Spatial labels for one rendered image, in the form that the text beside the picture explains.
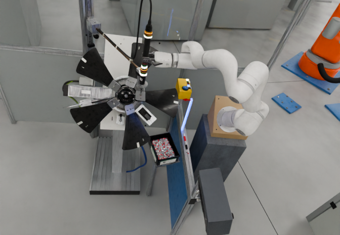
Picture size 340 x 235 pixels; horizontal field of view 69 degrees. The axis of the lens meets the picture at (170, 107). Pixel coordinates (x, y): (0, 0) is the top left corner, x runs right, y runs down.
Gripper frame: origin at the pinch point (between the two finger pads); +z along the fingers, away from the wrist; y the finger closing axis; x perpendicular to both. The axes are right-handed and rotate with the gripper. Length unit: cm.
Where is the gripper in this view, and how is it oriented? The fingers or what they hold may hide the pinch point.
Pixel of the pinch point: (145, 57)
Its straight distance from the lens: 146.5
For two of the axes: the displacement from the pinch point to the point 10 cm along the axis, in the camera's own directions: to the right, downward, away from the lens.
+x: 1.8, -7.0, -6.9
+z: -9.8, -0.6, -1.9
